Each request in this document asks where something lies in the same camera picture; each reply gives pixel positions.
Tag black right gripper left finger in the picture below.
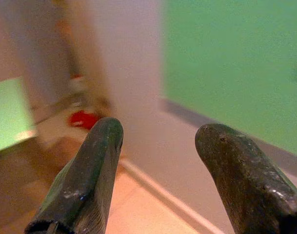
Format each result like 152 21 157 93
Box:
23 117 125 234

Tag light green sheet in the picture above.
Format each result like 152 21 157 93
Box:
0 77 38 155

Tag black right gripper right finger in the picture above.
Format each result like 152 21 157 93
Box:
194 123 297 234

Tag red cloth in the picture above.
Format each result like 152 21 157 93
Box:
67 110 102 130

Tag green wall board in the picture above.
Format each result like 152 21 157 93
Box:
160 0 297 158

